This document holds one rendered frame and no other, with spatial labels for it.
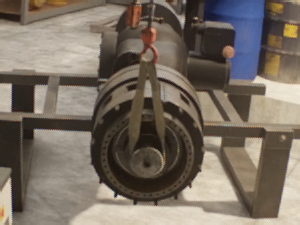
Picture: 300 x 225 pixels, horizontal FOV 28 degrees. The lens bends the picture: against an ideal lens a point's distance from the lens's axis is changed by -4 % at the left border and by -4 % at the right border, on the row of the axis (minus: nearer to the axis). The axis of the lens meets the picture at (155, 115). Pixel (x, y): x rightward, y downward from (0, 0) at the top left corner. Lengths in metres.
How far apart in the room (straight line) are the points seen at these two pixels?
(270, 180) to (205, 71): 0.84
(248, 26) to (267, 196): 1.87
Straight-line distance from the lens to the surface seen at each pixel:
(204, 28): 4.13
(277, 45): 5.76
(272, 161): 4.02
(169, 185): 2.85
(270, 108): 5.34
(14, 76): 4.73
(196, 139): 2.82
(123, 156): 2.88
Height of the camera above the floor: 1.94
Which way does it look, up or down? 19 degrees down
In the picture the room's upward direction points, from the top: 5 degrees clockwise
